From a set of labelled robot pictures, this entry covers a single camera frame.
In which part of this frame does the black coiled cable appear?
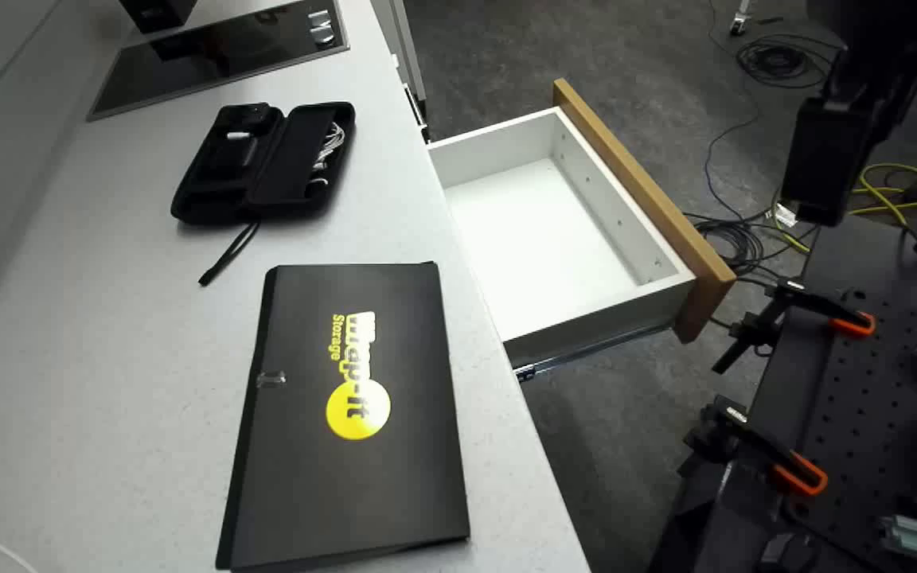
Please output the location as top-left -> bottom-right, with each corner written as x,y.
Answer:
692,211 -> 789,279

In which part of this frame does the black induction hob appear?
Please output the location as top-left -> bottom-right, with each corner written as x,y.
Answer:
89,0 -> 348,117

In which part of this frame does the white drawer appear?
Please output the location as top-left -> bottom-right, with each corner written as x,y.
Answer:
431,80 -> 735,377

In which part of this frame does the orange-handled black clamp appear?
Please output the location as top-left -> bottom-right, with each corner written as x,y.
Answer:
685,395 -> 830,499
714,279 -> 880,374

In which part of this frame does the black flat case, yellow logo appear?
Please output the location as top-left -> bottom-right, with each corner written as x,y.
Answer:
215,261 -> 470,573

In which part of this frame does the yellow cable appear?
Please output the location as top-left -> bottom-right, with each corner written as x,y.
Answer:
851,159 -> 917,228

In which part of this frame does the white plug adapter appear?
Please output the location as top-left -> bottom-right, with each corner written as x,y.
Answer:
770,204 -> 798,228

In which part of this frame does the open black zip pouch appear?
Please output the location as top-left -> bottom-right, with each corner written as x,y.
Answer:
167,102 -> 355,225

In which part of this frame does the lower orange-handled black clamp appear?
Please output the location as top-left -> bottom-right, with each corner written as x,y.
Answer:
685,395 -> 830,499

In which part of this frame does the black perforated robot table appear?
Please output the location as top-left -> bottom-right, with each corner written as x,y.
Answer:
647,219 -> 917,573

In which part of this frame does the upper orange-handled black clamp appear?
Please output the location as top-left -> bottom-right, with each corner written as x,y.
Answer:
714,279 -> 880,374

